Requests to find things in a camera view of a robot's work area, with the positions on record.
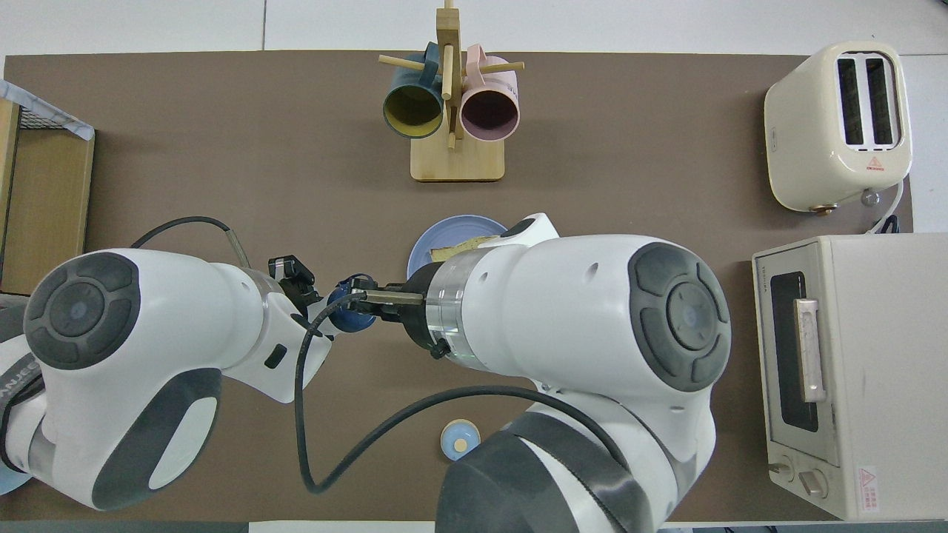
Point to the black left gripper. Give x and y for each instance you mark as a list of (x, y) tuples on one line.
[(309, 311)]

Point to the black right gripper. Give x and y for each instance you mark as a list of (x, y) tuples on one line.
[(416, 329)]

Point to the translucent squeeze bottle blue cap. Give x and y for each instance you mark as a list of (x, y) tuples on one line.
[(354, 322)]

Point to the toasted bread slice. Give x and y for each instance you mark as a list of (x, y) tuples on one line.
[(459, 250)]

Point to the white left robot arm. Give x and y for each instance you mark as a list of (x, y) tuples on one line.
[(148, 333)]

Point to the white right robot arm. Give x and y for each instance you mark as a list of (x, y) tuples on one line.
[(592, 311)]

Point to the light blue round plate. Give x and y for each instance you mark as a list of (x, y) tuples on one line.
[(9, 485)]

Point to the blue dome shaker wooden knob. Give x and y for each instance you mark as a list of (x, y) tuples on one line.
[(458, 437)]

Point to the wooden mug tree stand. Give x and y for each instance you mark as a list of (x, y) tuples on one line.
[(458, 166)]

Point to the brown table mat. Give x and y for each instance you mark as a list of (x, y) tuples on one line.
[(222, 148)]

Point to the dark teal mug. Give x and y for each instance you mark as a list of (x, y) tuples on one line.
[(412, 111)]

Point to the pink ribbed mug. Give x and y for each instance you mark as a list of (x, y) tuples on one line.
[(489, 115)]

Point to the wooden two-tier shelf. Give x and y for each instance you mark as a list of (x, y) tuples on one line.
[(44, 170)]

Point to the white grid patterned cloth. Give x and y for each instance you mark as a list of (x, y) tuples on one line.
[(52, 118)]

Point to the cream two-slot toaster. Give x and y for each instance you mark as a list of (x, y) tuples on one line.
[(803, 141)]

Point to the white toaster oven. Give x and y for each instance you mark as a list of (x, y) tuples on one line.
[(881, 385)]

